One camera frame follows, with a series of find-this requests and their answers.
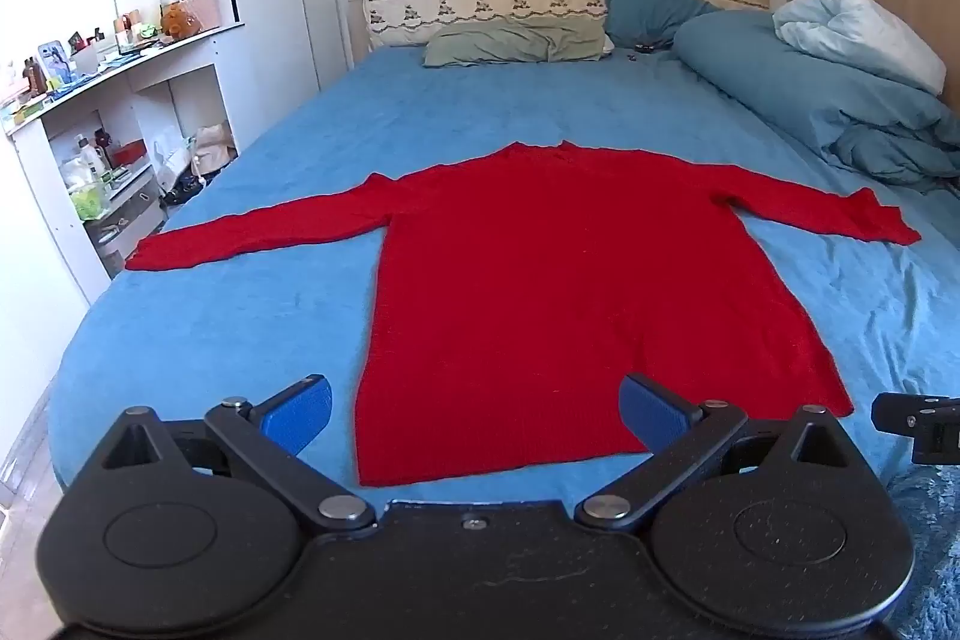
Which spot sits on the brown teddy bear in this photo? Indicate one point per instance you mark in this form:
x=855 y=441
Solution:
x=175 y=21

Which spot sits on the pink storage box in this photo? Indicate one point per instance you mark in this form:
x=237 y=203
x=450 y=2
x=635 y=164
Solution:
x=202 y=10

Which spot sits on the photo frame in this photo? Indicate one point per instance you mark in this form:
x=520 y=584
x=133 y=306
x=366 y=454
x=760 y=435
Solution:
x=54 y=63

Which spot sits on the white shelf desk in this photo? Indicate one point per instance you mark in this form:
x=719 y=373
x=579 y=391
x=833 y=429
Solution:
x=150 y=78

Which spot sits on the red knit sweater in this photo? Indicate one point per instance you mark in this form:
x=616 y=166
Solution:
x=540 y=287

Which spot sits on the green plastic bag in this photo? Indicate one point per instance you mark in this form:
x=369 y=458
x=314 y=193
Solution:
x=88 y=201

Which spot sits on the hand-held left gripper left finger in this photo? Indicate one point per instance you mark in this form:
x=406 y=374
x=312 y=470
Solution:
x=301 y=413

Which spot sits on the pale white blanket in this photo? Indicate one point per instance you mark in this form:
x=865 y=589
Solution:
x=862 y=29

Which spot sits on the bed with blue sheet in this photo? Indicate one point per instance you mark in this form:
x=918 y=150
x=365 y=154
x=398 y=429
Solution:
x=247 y=325

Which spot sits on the blue fluffy rug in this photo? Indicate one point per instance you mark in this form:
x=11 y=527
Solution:
x=926 y=535

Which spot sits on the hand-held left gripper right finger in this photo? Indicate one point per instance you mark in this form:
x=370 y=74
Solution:
x=646 y=409

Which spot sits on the blue duvet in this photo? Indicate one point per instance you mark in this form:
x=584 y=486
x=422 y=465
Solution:
x=810 y=85

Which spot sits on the green pillow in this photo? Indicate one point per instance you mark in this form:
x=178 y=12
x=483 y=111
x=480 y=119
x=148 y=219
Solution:
x=510 y=43

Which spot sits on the white drawer unit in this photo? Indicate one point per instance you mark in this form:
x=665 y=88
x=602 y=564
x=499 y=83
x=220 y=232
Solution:
x=124 y=212

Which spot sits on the brown paper bag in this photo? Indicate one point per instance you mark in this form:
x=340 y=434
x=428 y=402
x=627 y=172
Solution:
x=214 y=149

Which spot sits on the red box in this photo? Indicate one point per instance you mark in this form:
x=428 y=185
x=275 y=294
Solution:
x=127 y=153

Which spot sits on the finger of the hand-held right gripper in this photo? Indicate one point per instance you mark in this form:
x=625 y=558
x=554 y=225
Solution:
x=916 y=424

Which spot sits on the blue pillow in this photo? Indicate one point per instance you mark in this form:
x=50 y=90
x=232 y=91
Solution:
x=649 y=10

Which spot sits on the white plastic bottle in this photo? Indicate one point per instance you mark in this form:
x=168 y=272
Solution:
x=91 y=154

